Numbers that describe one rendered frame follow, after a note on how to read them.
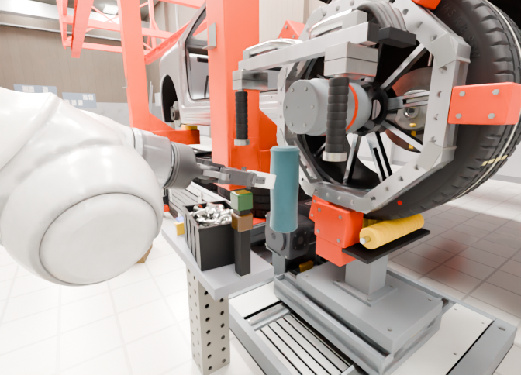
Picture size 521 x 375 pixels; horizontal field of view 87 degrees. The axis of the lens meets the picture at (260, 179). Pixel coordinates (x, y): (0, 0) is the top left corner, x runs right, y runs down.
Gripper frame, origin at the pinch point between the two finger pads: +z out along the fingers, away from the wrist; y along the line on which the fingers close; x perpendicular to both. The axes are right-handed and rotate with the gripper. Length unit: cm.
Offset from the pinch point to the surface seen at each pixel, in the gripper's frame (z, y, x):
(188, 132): 95, 241, -21
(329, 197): 32.5, 5.1, 2.2
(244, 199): 1.3, 5.4, 5.3
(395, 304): 60, -9, 33
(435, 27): 20.0, -18.5, -36.1
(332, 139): 4.6, -11.8, -10.1
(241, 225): 2.0, 5.5, 11.4
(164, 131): 70, 243, -16
